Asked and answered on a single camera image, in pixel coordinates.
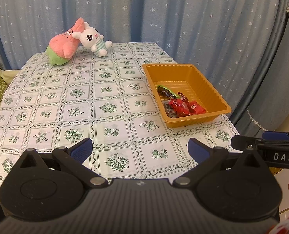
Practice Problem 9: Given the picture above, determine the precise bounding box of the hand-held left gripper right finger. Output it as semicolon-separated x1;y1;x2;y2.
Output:
172;138;273;188

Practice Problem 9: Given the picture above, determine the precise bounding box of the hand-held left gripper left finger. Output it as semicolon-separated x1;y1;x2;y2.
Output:
11;138;108;188

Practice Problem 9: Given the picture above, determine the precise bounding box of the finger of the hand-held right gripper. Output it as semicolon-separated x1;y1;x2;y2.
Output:
262;131;289;142
231;135;263;152

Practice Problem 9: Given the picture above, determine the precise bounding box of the red square snack packet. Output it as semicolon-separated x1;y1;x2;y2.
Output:
187;102;206;115

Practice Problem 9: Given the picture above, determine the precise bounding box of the large red snack packet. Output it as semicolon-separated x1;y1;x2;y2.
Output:
169;99;191;117

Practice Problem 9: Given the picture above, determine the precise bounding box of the clear plastic snack packet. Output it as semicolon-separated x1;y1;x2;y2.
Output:
163;102;178;119

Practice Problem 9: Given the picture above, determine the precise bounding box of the small red twist candy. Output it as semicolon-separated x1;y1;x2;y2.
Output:
177;91;190;103

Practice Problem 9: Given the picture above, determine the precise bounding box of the green brown candy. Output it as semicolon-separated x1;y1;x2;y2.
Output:
156;84;180;99

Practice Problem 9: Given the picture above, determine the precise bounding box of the orange plastic tray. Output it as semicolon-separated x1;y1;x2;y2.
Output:
142;63;232;128

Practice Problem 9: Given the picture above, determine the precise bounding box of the green floral checked tablecloth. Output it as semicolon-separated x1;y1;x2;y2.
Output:
0;41;245;200

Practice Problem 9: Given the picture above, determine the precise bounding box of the blue lace-trimmed cover cloth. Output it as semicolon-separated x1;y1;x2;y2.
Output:
247;12;289;133

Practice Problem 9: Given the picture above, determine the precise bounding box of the red white clothing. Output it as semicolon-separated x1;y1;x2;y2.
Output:
269;216;289;234

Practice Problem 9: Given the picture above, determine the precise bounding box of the light green sofa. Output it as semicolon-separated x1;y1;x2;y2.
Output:
0;69;21;127

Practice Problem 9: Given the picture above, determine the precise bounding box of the pink green plush toy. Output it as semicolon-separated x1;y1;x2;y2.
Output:
46;17;85;66

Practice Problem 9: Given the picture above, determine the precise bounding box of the white bunny plush toy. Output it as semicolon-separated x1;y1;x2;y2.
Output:
72;22;112;58

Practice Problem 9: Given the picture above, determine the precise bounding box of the blue star-print curtain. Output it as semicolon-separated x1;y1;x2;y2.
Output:
0;0;289;127

